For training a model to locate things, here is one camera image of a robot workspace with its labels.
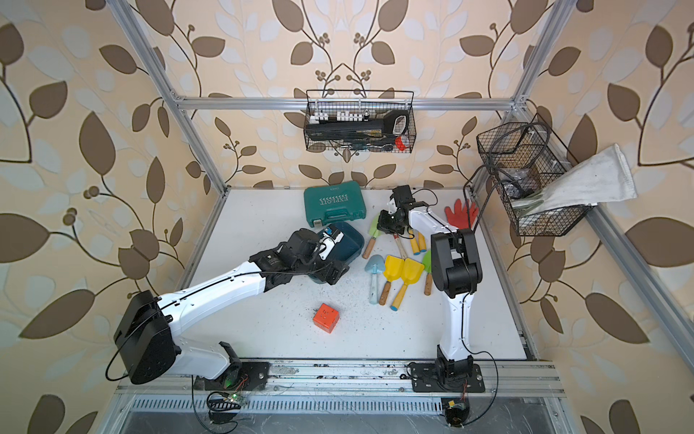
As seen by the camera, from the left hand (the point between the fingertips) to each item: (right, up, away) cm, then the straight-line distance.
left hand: (339, 260), depth 79 cm
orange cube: (-4, -18, +1) cm, 18 cm away
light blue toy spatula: (+11, -4, +15) cm, 19 cm away
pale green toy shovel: (+12, +6, +22) cm, 26 cm away
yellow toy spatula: (+30, +3, +22) cm, 37 cm away
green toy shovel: (+27, +3, +22) cm, 35 cm away
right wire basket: (+59, +32, +7) cm, 67 cm away
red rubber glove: (+48, +13, +29) cm, 58 cm away
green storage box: (-1, +17, +29) cm, 33 cm away
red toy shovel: (+22, +2, +22) cm, 31 cm away
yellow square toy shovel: (+18, -6, +16) cm, 25 cm away
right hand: (+14, +9, +22) cm, 28 cm away
